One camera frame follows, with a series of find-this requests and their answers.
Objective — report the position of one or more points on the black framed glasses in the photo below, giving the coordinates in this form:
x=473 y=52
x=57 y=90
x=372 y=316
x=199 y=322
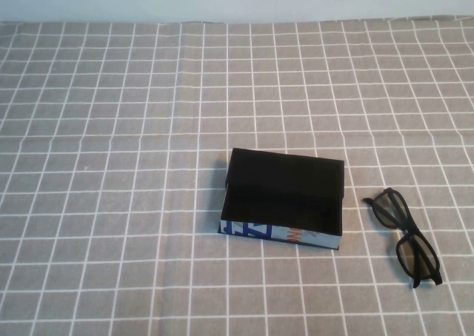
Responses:
x=401 y=226

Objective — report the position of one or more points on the black patterned glasses case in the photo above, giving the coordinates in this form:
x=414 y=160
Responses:
x=285 y=199

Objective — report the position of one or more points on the grey white-checked tablecloth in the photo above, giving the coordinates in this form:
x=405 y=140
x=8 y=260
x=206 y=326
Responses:
x=111 y=166

